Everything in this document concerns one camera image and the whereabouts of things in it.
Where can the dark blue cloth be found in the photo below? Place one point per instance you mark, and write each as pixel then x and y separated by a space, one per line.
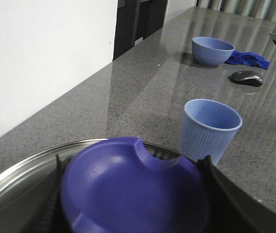
pixel 247 59

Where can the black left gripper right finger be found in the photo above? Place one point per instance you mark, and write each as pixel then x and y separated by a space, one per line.
pixel 231 209

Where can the light blue bowl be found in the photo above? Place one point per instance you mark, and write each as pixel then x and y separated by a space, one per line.
pixel 210 51

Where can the light blue ribbed cup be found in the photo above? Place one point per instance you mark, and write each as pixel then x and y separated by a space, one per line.
pixel 208 128

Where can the black computer mouse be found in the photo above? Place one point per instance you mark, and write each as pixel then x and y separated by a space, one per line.
pixel 247 77

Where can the dark cabinet by wall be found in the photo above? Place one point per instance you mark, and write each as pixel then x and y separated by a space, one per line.
pixel 137 19

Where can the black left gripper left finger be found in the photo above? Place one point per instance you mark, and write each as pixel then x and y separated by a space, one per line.
pixel 50 220

